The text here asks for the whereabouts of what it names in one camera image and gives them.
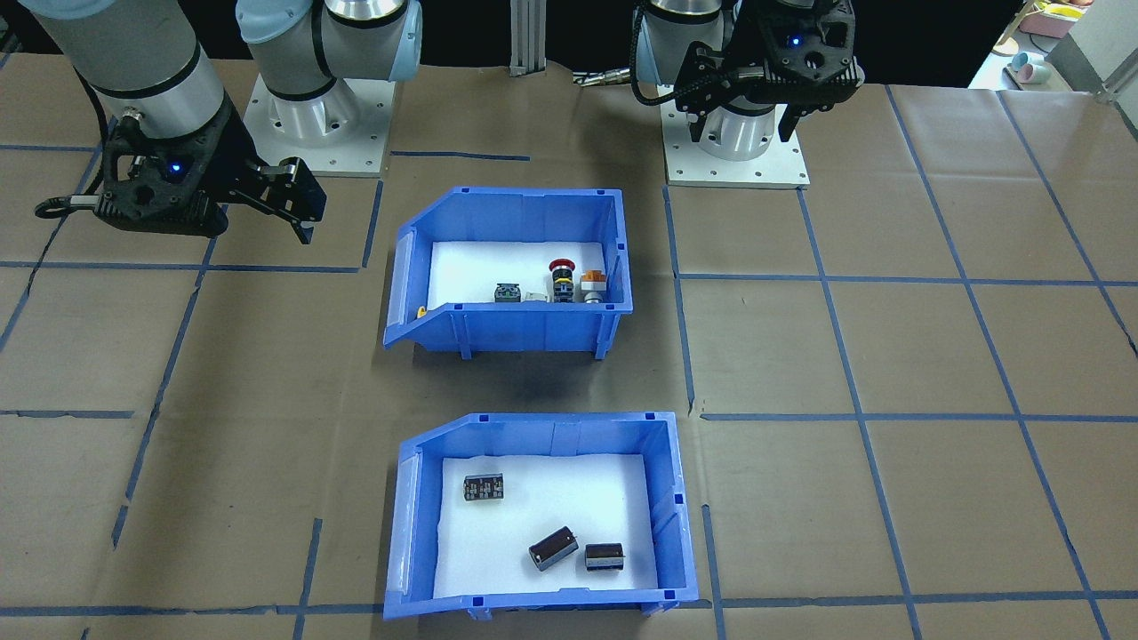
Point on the black cylindrical capacitor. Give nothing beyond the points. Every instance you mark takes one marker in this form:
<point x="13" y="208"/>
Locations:
<point x="484" y="488"/>
<point x="553" y="548"/>
<point x="605" y="557"/>

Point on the black green switch block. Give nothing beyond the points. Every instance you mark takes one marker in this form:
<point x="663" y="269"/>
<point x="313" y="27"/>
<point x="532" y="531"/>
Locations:
<point x="507" y="293"/>

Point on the orange push button switch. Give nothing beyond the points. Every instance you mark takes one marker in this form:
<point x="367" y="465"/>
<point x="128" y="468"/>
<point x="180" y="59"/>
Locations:
<point x="593" y="284"/>

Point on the grey panel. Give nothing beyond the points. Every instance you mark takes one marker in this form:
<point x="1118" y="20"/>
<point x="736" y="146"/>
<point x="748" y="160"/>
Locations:
<point x="1098" y="44"/>

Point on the teal cup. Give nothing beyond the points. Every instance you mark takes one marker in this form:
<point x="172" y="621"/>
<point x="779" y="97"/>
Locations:
<point x="1036" y="74"/>

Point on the white contact block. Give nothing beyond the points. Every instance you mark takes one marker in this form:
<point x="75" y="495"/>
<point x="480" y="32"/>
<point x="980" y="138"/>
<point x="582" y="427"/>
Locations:
<point x="535" y="297"/>

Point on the blue bin with capacitors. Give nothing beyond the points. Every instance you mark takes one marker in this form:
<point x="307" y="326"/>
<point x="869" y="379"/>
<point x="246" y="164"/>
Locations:
<point x="551" y="437"/>

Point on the blue bin with buttons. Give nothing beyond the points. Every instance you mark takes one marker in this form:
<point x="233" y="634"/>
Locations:
<point x="533" y="333"/>

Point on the red mushroom push button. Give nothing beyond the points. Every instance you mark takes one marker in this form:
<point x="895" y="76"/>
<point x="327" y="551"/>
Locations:
<point x="561" y="267"/>

